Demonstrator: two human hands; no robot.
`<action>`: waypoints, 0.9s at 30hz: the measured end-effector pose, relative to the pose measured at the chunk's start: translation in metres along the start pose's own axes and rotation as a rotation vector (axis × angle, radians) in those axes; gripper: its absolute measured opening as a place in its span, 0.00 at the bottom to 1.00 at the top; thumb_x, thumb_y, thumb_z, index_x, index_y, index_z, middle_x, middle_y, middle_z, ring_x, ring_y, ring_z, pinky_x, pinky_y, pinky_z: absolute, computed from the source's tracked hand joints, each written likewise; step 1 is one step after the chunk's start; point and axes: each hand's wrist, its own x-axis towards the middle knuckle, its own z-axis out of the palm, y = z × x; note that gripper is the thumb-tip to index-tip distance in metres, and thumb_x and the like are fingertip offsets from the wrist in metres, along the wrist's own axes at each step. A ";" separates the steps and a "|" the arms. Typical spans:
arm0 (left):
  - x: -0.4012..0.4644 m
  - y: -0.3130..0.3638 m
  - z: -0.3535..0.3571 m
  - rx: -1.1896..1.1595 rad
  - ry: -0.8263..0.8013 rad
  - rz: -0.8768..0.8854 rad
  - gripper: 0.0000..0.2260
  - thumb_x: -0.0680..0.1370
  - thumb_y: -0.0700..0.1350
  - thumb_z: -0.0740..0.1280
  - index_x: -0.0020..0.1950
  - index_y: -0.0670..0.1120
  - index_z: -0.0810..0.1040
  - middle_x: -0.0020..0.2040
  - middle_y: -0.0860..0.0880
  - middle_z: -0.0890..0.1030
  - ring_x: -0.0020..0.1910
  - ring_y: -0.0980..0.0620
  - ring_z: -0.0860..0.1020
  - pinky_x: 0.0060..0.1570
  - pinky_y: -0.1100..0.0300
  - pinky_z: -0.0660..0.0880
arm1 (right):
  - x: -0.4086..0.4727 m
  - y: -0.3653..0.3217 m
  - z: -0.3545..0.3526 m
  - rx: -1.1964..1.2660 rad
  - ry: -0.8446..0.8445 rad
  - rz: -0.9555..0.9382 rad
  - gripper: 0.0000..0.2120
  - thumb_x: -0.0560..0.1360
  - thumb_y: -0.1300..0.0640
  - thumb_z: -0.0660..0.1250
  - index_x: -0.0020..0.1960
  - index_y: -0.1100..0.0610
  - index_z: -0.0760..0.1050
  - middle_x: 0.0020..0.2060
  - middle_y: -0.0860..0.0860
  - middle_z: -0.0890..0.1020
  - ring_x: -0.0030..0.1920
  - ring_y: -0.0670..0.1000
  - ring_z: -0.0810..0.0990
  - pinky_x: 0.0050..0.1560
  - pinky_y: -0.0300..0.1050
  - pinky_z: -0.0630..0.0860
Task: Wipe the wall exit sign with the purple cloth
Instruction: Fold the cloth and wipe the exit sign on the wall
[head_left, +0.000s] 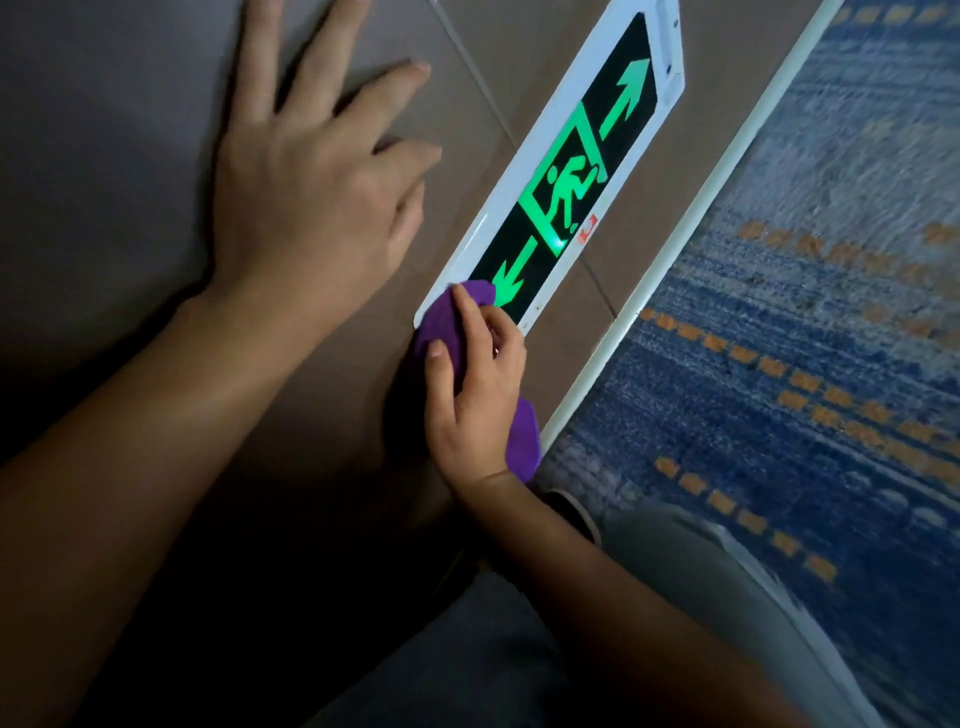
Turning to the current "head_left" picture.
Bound person's right hand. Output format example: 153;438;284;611
423;283;528;493

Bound person's left hand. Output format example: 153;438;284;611
206;0;444;343

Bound purple cleaning cloth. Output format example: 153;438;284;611
408;279;543;485

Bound green illuminated exit sign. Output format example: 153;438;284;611
413;0;686;337

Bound person's right forearm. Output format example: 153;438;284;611
453;472;811;728

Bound person's left forearm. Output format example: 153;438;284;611
0;288;301;728

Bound person's right dark shoe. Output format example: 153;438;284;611
541;488;603;549

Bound person's grey trousers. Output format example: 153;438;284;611
307;502;886;728

